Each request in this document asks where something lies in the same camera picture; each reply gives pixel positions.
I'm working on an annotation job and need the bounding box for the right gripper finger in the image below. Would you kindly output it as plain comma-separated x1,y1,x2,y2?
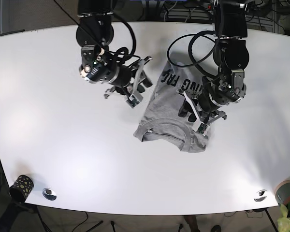
138,71,153,90

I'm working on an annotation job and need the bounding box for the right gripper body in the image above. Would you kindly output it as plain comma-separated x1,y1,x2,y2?
104,56,152,108

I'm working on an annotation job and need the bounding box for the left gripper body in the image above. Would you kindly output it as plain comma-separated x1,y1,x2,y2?
183,82,227,135

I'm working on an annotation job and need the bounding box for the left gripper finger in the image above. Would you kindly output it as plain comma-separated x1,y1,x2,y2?
178,99,197,118

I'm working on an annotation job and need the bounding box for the light grey T-shirt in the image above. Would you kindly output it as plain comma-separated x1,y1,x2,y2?
134,62,209,153

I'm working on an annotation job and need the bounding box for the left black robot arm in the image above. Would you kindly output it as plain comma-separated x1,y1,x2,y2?
178,0,249,136

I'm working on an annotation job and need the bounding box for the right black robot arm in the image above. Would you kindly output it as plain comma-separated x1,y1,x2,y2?
76,0,152,108

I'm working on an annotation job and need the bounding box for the grey tape roll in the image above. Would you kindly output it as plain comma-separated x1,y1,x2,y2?
274,180,290,206

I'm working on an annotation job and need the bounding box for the black gold-dotted cup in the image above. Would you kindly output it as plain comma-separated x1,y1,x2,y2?
9,175,34,203

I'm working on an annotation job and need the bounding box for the right table cable grommet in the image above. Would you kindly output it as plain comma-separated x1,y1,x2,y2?
253,189,267,203

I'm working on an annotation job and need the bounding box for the table cable grommet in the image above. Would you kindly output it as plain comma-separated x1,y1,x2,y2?
42,188,57,201
253,189,267,203

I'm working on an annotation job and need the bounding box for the left table cable grommet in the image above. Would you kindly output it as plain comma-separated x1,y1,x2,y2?
42,188,57,201

